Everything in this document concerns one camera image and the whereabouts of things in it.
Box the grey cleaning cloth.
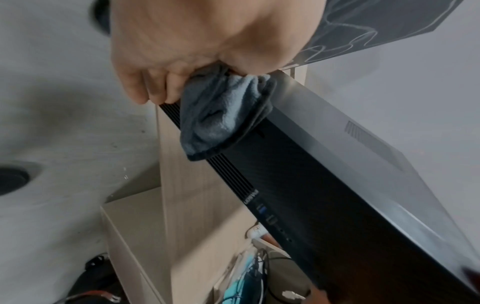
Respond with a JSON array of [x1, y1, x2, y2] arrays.
[[178, 63, 278, 163]]

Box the person's left hand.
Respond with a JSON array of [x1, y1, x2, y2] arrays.
[[110, 0, 328, 106]]

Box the black power cable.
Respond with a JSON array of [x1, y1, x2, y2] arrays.
[[253, 246, 312, 304]]

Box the teal packet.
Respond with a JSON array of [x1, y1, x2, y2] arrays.
[[221, 255, 266, 304]]

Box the black backpack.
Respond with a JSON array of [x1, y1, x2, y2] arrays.
[[53, 252, 127, 304]]

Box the person's right shoe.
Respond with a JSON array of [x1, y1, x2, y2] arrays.
[[0, 167, 32, 196]]

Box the person's right hand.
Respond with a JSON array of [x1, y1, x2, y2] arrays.
[[462, 266, 480, 286]]

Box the slim black vented computer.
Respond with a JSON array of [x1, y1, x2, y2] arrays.
[[157, 69, 480, 304]]

